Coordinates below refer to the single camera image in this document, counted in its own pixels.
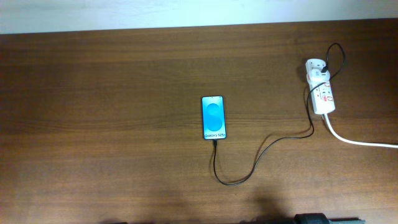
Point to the white USB charger plug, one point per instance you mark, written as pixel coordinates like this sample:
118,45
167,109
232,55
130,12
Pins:
315,76

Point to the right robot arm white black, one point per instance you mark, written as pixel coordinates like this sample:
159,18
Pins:
320,218

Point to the white power strip red switches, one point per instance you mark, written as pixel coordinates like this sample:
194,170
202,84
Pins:
321,94

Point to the blue screen Galaxy smartphone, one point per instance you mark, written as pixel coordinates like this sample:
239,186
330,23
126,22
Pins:
213,118

